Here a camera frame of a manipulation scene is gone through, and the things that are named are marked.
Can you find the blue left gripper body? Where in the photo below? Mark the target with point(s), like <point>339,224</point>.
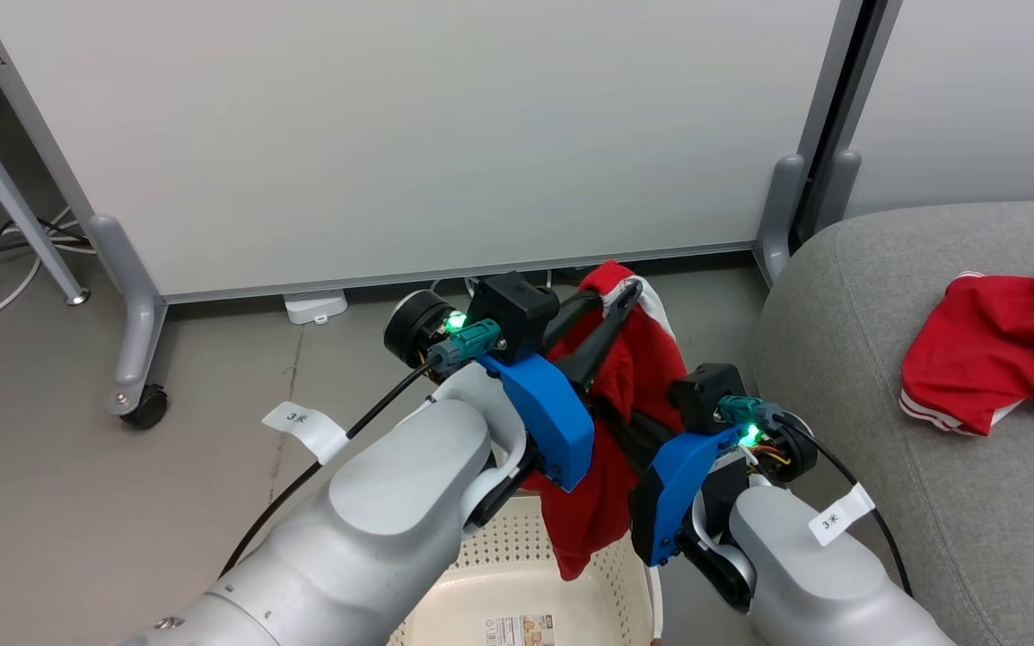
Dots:
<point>553,422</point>

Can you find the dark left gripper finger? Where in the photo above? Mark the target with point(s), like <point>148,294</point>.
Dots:
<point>575,312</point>
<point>609,341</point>

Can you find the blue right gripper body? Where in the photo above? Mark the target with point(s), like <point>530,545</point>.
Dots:
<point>674,493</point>

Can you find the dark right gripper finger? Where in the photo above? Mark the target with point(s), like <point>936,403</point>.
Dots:
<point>635,431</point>
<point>636,453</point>

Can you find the red jersey with white collar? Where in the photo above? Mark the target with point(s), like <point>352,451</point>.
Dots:
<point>638,368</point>

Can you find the red shorts with white stripes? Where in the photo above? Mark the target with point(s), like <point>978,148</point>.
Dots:
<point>1002,350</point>

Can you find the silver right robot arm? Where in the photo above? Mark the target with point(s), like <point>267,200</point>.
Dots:
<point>804,583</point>

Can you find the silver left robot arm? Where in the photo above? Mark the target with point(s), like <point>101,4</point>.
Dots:
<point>373,529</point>

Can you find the grey fabric sofa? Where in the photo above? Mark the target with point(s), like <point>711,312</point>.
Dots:
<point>984,520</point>

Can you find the beige perforated laundry basket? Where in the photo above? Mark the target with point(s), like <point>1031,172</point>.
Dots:
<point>517,583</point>

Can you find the printed basket sticker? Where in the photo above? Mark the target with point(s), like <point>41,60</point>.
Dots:
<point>520,631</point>

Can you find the large white partition panel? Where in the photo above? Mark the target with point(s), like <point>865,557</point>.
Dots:
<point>409,135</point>

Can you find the white power adapter box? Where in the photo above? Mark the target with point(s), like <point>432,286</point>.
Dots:
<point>315,307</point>

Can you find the black caster wheel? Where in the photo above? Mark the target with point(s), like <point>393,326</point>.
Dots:
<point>146,406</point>

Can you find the grey partition foot with caster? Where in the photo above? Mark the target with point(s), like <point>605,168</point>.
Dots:
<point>133,305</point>

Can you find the grey metal table leg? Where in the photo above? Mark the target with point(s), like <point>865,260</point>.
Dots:
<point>10,197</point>

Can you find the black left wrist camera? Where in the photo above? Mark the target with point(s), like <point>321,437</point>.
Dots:
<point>517,309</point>

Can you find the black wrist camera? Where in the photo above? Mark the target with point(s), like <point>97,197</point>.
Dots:
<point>517,309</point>
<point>705,395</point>

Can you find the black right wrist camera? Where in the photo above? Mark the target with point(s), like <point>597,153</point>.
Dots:
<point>705,395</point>

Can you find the teal left camera connector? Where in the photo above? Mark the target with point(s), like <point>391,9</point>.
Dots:
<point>474,343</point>

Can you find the teal camera connector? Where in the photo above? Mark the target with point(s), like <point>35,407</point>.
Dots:
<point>474,343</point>
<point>744,410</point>

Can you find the teal right camera connector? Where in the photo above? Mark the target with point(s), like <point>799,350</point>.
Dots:
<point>744,410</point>

